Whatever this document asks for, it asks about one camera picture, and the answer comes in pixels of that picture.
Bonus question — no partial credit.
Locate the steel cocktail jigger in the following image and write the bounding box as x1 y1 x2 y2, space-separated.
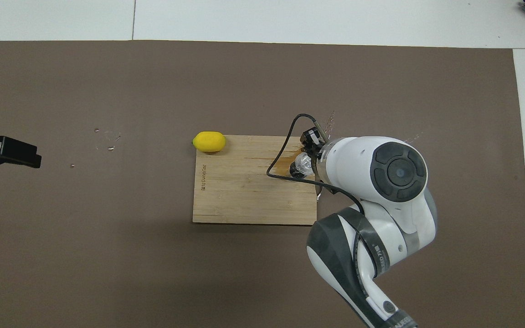
288 160 311 179

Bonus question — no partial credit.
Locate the small clear glass cup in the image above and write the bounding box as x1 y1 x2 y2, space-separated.
295 153 314 174

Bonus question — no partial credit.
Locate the brown table mat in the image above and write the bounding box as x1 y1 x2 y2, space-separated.
0 40 525 328

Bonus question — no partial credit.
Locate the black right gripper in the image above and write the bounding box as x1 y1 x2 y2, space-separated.
302 128 326 153

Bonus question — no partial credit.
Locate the wooden cutting board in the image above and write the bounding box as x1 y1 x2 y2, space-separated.
192 135 324 226

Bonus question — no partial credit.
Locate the yellow lemon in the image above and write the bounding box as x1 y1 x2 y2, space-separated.
192 131 226 153

